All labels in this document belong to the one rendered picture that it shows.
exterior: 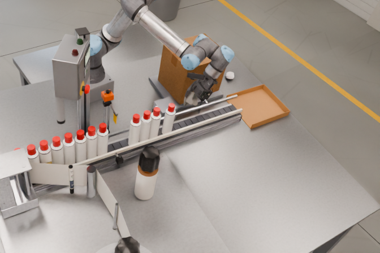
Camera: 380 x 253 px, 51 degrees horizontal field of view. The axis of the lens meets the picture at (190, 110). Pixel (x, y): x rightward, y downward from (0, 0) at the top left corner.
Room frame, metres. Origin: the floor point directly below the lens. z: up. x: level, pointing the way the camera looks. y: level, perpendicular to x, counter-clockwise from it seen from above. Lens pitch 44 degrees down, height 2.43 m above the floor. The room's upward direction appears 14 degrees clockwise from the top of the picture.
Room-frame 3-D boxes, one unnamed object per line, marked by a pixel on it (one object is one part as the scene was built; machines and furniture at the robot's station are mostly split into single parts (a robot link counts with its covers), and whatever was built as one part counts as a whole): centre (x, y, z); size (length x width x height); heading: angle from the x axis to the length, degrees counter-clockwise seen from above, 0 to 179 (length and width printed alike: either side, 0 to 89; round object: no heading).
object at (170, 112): (1.40, 0.09, 0.98); 0.05 x 0.05 x 0.20
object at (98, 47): (1.64, 0.59, 1.10); 0.13 x 0.12 x 0.14; 161
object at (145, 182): (1.01, 0.11, 1.03); 0.09 x 0.09 x 0.30
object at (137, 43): (1.77, 0.47, 0.81); 0.90 x 0.90 x 0.04; 49
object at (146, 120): (1.31, 0.19, 0.98); 0.05 x 0.05 x 0.20
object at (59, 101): (1.14, 0.54, 1.18); 0.04 x 0.04 x 0.21
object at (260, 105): (1.83, -0.39, 0.85); 0.30 x 0.26 x 0.04; 131
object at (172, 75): (1.85, 0.05, 0.99); 0.30 x 0.24 x 0.27; 136
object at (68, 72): (1.16, 0.49, 1.38); 0.17 x 0.10 x 0.19; 7
